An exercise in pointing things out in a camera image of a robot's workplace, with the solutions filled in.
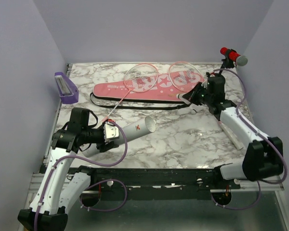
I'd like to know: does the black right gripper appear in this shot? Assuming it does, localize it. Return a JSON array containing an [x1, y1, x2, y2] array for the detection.
[[182, 82, 212, 106]]

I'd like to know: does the grey shuttlecock tube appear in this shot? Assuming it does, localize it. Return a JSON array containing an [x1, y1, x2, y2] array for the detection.
[[82, 116, 156, 157]]

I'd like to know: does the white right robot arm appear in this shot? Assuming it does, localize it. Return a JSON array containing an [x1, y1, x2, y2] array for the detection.
[[179, 73, 286, 189]]

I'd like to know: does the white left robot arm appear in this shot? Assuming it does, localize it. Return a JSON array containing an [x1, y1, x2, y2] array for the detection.
[[18, 108, 128, 231]]

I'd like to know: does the pink right badminton racket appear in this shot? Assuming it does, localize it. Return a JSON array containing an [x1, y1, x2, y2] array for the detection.
[[168, 62, 244, 150]]

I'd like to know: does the pink badminton racket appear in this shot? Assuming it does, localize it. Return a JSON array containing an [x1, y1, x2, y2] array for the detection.
[[102, 63, 158, 122], [168, 62, 244, 150]]

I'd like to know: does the pink left badminton racket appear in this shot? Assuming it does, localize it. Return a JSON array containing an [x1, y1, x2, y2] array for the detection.
[[102, 63, 158, 122]]

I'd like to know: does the pink racket cover bag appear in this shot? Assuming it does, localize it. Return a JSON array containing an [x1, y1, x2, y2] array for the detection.
[[92, 70, 205, 104]]

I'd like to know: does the black microphone stand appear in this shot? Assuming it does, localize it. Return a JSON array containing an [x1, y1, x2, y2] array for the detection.
[[219, 57, 235, 75]]

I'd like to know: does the red grey microphone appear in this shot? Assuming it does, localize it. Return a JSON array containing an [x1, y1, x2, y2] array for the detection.
[[220, 47, 248, 66]]

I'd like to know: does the purple metronome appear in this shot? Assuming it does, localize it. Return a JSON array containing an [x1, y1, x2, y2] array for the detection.
[[54, 72, 79, 104]]

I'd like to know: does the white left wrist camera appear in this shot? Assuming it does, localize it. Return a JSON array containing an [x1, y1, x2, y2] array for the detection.
[[104, 121, 120, 142]]

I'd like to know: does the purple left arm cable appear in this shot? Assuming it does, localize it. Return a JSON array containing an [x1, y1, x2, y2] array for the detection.
[[35, 120, 129, 231]]

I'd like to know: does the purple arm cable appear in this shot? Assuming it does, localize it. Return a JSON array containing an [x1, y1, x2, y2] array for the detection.
[[213, 68, 289, 184], [35, 120, 129, 231]]

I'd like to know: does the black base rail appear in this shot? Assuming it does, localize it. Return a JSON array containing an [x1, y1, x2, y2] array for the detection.
[[68, 166, 240, 202]]

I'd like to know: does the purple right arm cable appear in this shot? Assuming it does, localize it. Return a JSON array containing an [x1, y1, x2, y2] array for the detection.
[[213, 68, 289, 184]]

